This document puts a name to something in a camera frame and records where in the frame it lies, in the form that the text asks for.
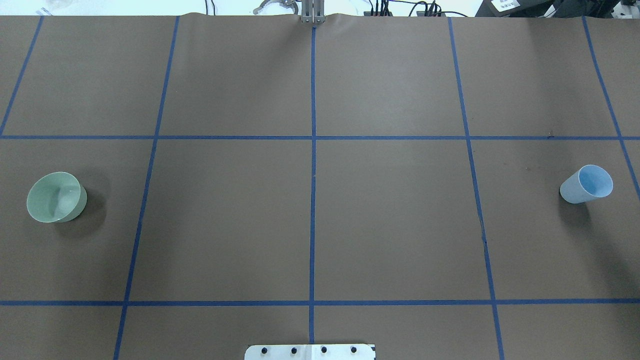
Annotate light green ceramic bowl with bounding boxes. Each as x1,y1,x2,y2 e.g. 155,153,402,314
26,171,88,224

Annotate light blue plastic cup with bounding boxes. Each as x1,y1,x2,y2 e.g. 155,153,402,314
558,164,614,204

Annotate grey metal clamp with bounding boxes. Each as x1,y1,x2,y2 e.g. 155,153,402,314
253,0,300,16

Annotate aluminium frame post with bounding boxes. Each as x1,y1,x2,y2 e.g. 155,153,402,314
299,0,326,25

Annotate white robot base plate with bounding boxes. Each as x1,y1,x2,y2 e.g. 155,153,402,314
244,343,377,360

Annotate black power strip cables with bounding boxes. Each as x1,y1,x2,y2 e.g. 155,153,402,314
363,0,469,18

